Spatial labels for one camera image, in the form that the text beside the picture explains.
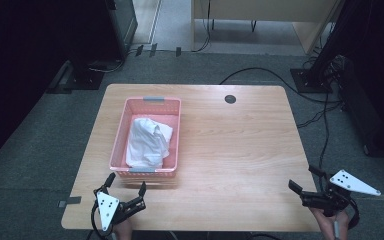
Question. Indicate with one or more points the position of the person's left hand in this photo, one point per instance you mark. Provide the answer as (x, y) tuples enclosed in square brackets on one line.
[(123, 230)]

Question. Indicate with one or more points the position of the beige wooden desk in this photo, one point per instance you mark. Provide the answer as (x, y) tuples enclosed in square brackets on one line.
[(266, 8)]

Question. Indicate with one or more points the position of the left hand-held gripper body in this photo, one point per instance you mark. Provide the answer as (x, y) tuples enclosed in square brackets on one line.
[(107, 208)]

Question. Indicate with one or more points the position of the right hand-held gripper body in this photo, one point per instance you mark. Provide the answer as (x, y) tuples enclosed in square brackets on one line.
[(333, 198)]

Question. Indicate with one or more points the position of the black stand base plate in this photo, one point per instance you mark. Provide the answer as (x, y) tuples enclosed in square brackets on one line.
[(83, 80), (308, 81)]

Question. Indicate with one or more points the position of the pink plastic basket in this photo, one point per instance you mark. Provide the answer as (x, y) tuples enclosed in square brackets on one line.
[(153, 108)]

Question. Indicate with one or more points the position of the white cloth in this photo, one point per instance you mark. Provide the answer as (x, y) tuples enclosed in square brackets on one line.
[(146, 143)]

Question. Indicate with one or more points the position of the light wooden table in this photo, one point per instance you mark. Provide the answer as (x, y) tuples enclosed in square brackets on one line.
[(233, 150)]

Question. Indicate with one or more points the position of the black equipment case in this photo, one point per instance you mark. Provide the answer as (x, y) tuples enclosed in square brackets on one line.
[(358, 103)]

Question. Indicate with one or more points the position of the person's right hand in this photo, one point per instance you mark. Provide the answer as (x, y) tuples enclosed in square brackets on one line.
[(328, 226)]

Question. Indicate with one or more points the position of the black curtain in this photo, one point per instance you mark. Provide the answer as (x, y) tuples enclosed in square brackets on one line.
[(380, 40), (30, 50)]

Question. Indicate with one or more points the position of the grey tape strip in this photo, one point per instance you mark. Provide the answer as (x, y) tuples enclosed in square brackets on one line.
[(70, 201)]

